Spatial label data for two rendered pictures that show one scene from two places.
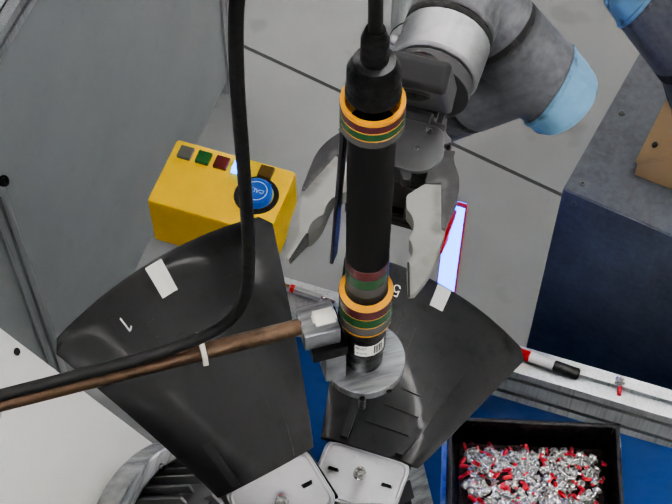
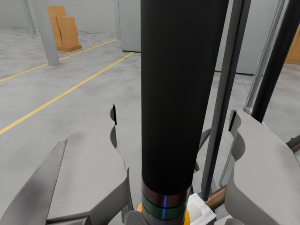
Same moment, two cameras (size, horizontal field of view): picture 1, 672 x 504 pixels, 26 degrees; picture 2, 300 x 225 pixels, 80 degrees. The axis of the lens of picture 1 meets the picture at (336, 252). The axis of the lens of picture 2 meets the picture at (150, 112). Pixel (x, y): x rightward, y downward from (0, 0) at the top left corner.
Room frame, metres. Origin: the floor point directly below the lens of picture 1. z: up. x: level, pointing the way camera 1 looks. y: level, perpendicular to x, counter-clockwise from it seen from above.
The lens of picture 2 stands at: (0.66, -0.06, 1.70)
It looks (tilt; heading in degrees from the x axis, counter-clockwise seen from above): 31 degrees down; 165
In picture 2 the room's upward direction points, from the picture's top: 1 degrees clockwise
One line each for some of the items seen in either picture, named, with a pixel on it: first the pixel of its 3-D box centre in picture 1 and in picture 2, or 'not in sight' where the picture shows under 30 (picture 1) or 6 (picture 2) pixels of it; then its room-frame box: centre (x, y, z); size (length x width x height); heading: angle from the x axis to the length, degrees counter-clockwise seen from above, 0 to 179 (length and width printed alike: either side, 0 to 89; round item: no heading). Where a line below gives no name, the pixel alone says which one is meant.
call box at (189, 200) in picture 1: (224, 208); not in sight; (1.02, 0.14, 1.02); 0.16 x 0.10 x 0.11; 71
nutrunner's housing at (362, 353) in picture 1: (368, 234); not in sight; (0.59, -0.02, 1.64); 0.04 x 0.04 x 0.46
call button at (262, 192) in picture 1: (256, 193); not in sight; (1.01, 0.10, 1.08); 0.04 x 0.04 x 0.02
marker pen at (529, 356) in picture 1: (527, 356); not in sight; (0.89, -0.25, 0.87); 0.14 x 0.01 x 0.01; 68
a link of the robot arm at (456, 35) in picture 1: (434, 58); not in sight; (0.77, -0.08, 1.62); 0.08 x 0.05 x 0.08; 71
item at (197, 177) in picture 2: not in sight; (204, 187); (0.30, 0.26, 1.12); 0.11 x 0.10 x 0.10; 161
